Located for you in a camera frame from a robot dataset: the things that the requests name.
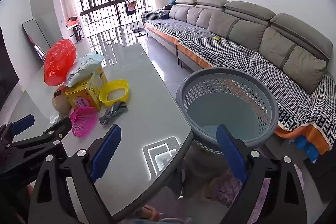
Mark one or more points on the dark television screen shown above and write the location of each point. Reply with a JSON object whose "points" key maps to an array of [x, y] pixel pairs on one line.
{"points": [[6, 69]]}

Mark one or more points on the dark blue small item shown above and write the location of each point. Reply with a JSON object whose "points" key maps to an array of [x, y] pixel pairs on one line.
{"points": [[164, 16]]}

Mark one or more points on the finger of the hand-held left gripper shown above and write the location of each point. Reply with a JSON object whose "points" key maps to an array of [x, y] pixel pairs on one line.
{"points": [[23, 123], [50, 132]]}

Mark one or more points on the blue plastic object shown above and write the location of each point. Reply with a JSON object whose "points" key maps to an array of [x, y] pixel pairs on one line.
{"points": [[305, 149]]}

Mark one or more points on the brown round coconut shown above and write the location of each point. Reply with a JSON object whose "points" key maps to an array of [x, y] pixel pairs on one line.
{"points": [[60, 104]]}

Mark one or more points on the orange bag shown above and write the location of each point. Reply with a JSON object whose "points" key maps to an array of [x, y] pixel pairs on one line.
{"points": [[72, 22]]}

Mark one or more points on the blue cushion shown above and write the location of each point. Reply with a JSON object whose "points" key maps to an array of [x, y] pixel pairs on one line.
{"points": [[172, 1]]}

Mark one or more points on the small white lid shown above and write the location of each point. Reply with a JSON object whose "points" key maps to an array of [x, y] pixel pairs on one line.
{"points": [[55, 117]]}

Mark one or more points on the light blue packet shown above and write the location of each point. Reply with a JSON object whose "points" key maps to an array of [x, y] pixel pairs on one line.
{"points": [[81, 69]]}

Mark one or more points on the pink slipper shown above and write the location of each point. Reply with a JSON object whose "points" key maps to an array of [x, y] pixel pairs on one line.
{"points": [[152, 213]]}

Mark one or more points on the red plastic bag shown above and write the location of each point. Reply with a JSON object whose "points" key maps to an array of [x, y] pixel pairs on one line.
{"points": [[59, 61]]}

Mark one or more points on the grey sofa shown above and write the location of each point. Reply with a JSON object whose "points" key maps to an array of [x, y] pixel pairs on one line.
{"points": [[278, 40]]}

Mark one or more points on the houndstooth sofa cover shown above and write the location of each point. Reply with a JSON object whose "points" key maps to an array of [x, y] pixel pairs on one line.
{"points": [[236, 56]]}

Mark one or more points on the yellow cardboard box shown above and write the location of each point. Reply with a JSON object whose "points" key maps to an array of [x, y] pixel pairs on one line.
{"points": [[84, 98]]}

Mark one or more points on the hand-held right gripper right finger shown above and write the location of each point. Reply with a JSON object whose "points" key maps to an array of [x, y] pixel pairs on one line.
{"points": [[231, 150]]}

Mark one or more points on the small yellow item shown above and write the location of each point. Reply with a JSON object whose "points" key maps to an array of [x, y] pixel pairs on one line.
{"points": [[216, 38]]}

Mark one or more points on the grey perforated plastic basket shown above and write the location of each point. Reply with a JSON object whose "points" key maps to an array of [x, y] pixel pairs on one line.
{"points": [[189, 121]]}

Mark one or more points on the standing clothes rack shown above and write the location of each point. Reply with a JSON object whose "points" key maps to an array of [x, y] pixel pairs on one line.
{"points": [[131, 6]]}

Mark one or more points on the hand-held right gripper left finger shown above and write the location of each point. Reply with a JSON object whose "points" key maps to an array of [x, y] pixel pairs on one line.
{"points": [[105, 153]]}

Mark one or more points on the yellow plastic bowl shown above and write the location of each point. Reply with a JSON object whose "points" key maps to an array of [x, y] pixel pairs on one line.
{"points": [[105, 98]]}

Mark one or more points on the black window grille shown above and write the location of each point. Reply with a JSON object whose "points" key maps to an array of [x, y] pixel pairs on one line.
{"points": [[105, 3]]}

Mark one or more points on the floor mirror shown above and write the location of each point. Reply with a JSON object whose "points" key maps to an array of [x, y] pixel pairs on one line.
{"points": [[36, 35]]}

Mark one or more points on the dark wrapper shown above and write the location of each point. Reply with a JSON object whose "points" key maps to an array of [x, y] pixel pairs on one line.
{"points": [[115, 109]]}

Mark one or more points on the pink plastic mesh cup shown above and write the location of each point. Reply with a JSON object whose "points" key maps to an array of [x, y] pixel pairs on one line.
{"points": [[84, 121]]}

